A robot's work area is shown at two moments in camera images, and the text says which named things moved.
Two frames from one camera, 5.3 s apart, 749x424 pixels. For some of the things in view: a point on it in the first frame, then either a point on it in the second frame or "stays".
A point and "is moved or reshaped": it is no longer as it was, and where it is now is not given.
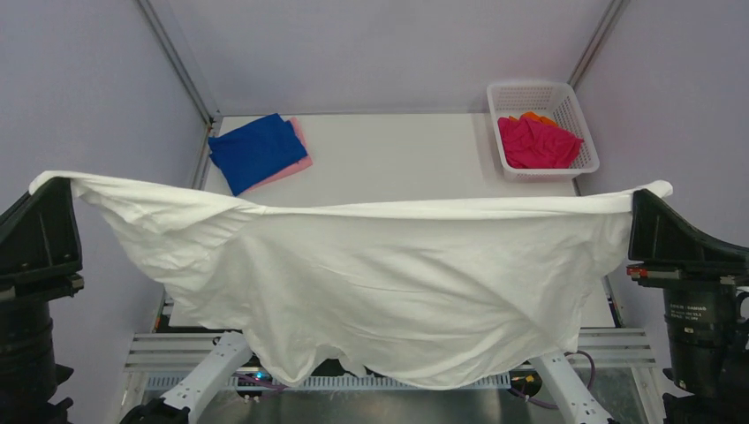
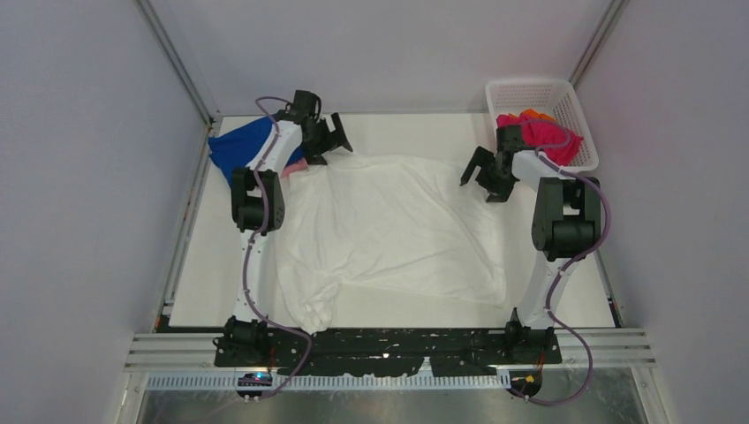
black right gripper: (658, 235) → (482, 156)
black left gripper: (40, 238) → (333, 140)
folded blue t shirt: (250, 152) stays
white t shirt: (408, 294) is moved or reshaped
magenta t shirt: (530, 145) stays
